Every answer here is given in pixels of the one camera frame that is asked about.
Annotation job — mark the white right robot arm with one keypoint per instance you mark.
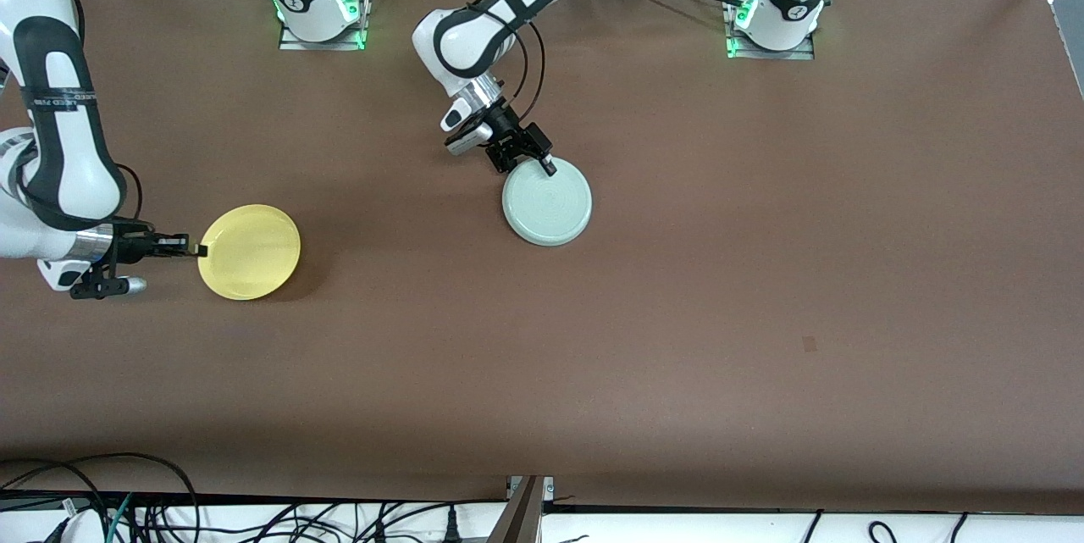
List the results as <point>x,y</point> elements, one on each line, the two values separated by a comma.
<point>59,145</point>

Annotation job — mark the brown table cover sheet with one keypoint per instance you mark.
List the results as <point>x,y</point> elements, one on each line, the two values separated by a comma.
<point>542,357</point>

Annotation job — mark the black power plug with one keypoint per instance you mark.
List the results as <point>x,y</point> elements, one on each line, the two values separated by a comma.
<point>453,530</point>

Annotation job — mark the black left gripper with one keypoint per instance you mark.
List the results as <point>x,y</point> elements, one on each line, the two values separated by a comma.
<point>506,123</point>

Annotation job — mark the aluminium profile post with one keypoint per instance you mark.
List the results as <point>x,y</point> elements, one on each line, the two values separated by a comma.
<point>521,518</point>

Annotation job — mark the yellow round plate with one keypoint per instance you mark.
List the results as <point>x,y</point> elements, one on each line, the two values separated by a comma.
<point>250,253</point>

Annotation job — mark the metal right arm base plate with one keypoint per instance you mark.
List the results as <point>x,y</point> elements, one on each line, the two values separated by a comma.
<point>296,45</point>

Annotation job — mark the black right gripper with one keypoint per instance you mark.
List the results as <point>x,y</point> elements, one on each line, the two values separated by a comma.
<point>133,244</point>

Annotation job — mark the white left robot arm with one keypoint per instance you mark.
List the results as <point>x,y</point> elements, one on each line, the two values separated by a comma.
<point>474,35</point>

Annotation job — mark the pale green round plate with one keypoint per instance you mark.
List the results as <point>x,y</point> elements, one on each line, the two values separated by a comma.
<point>550,208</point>

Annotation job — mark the small metal corner bracket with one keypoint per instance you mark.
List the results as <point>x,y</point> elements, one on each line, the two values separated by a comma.
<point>549,488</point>

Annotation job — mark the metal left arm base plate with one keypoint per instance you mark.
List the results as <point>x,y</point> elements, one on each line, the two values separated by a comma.
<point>796,55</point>

